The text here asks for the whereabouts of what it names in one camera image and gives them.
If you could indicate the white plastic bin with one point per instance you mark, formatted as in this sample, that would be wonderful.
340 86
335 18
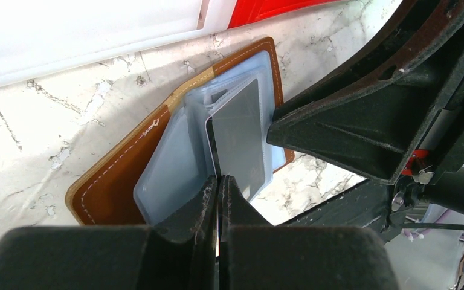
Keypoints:
38 38

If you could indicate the black metal base rail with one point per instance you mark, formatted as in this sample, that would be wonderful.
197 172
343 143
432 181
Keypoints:
364 205

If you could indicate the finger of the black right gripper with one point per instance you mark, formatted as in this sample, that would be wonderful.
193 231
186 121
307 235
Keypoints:
406 21

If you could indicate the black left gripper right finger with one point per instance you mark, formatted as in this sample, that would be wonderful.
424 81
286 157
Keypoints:
255 254

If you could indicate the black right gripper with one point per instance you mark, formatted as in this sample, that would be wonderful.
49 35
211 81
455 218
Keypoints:
373 126

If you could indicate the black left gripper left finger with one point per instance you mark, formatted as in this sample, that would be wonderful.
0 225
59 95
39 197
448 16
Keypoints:
179 253

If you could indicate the red plastic bin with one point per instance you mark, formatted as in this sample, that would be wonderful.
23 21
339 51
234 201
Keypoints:
251 11

